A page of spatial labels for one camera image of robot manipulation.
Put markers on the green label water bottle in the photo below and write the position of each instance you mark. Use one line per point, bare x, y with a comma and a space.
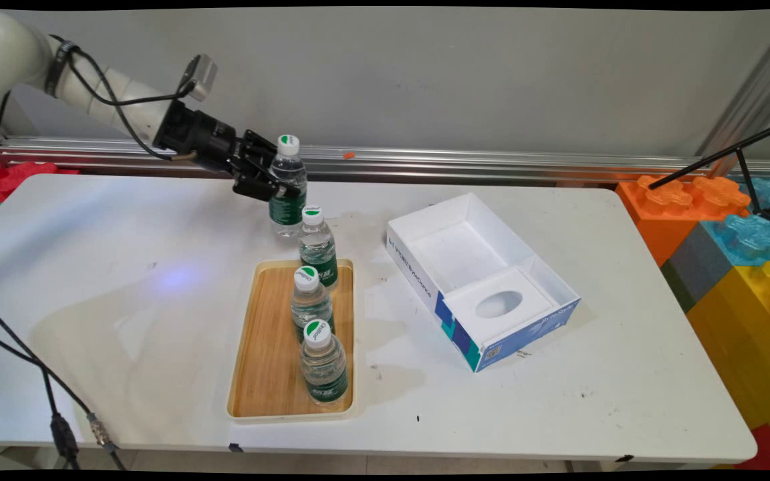
323, 367
318, 247
288, 214
306, 277

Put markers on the white and blue cardboard box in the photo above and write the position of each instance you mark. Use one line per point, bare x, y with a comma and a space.
532, 327

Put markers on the large red toy block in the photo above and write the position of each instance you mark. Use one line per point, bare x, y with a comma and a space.
769, 451

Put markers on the black tripod stand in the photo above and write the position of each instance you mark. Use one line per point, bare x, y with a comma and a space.
706, 159

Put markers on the aluminium frame rail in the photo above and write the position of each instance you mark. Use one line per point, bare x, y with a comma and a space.
559, 167

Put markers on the aluminium frame post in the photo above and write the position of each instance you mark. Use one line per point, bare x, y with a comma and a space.
752, 93

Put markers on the grey toy building block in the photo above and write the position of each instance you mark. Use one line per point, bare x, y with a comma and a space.
692, 267

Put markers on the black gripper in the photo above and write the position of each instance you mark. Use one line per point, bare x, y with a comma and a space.
204, 140

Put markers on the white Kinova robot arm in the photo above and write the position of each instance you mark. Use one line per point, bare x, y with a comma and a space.
4, 53

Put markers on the orange toy building block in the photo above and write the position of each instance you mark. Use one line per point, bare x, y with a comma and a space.
659, 227

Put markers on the translucent blue toy block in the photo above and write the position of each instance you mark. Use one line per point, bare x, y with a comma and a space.
769, 190
746, 240

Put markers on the wooden tray with cream rim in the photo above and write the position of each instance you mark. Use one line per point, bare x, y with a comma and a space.
271, 374

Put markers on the yellow toy building block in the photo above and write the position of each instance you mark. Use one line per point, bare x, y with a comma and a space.
746, 347

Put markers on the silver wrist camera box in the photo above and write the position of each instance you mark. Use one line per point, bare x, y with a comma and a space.
201, 73

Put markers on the red studded toy block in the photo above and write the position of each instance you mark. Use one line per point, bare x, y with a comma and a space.
21, 175

